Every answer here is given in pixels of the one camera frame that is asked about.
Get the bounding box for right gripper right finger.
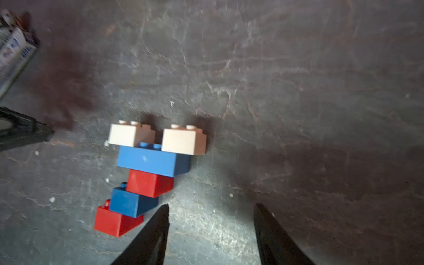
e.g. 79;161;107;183
254;203;315;265

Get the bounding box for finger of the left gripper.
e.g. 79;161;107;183
1;107;55;151

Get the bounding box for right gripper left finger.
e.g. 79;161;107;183
112;204;170;265

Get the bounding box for red lego brick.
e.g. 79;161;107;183
94;199;144;237
127;170;174;198

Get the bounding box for dark blue small lego brick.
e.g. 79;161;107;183
109;182;159;218

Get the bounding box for light blue long lego brick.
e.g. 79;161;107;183
117;142;192;177

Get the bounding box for white lego brick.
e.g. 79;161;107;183
161;124;207;155
108;120;156;147

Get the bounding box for flag patterned pouch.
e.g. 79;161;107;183
1;9;40;97

